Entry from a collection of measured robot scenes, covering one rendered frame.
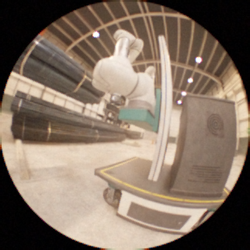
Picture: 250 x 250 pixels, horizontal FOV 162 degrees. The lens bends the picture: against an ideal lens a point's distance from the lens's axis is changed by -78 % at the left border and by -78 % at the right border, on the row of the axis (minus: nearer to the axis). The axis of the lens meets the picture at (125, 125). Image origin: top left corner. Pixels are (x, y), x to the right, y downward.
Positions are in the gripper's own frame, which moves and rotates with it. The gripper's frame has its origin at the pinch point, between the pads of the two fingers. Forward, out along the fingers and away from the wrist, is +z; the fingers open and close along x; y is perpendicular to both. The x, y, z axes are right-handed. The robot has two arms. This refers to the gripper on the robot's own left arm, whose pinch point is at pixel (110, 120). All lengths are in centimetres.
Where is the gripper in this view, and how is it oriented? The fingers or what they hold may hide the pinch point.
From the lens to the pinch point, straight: 76.7
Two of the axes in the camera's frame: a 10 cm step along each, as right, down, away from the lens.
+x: -5.0, -1.7, -8.5
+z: -1.8, 9.8, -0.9
